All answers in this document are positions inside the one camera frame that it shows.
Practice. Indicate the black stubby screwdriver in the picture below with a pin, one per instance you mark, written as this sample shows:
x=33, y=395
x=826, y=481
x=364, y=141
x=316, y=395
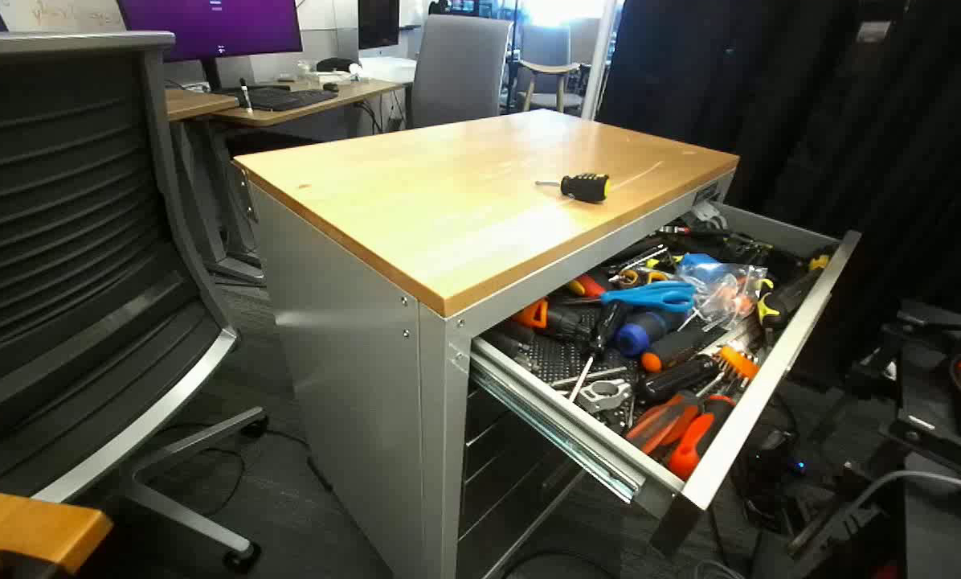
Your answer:
x=585, y=188

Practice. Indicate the black screwdriver with orange cap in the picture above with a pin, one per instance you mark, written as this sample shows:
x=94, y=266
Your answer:
x=676, y=349

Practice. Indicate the grey metal tool drawer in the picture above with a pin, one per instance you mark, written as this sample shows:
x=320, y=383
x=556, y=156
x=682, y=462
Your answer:
x=789, y=349

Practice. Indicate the orange black tool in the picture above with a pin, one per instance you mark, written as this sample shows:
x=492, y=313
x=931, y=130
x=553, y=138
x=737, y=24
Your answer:
x=533, y=313

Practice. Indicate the grey workbench with wooden top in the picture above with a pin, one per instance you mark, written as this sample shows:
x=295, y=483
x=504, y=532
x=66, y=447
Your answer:
x=448, y=203

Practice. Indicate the grey fabric office chair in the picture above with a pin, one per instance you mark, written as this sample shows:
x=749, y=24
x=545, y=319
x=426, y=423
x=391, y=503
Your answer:
x=459, y=68

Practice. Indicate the chair with armrests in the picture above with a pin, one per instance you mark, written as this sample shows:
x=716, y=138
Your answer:
x=548, y=66

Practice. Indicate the clear plastic bag of parts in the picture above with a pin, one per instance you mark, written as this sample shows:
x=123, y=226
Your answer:
x=720, y=280

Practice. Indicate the black keyboard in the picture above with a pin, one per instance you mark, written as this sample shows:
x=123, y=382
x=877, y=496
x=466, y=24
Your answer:
x=289, y=97

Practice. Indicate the black switched off monitor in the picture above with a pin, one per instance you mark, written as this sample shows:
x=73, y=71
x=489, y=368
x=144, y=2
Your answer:
x=379, y=21

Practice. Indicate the long wooden office desk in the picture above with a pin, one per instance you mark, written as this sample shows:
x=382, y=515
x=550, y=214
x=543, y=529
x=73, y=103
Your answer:
x=195, y=103

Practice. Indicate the monitor with purple screen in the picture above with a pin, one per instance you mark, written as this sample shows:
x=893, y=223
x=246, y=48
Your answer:
x=211, y=24

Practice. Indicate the black curtain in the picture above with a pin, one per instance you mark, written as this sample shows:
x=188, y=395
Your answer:
x=821, y=109

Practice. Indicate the black equipment cart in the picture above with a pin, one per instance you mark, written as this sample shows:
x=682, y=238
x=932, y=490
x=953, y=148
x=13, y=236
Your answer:
x=932, y=428

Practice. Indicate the wooden side table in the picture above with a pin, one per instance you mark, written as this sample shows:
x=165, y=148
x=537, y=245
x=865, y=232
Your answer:
x=16, y=526

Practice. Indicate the dark mesh chair grey frame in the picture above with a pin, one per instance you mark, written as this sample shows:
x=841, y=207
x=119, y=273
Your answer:
x=61, y=193

